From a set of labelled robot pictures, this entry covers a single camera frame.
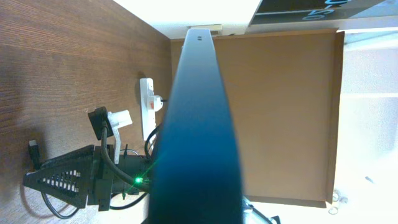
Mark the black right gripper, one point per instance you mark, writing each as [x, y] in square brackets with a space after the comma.
[74, 183]

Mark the blue Galaxy smartphone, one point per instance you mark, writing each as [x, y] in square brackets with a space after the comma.
[196, 173]

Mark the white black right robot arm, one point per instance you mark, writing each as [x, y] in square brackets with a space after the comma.
[136, 166]

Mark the white USB charger plug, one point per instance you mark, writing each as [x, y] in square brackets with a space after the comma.
[155, 102]

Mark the white power strip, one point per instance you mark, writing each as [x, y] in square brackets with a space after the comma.
[148, 116]

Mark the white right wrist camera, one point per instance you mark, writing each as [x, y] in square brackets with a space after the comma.
[114, 122]

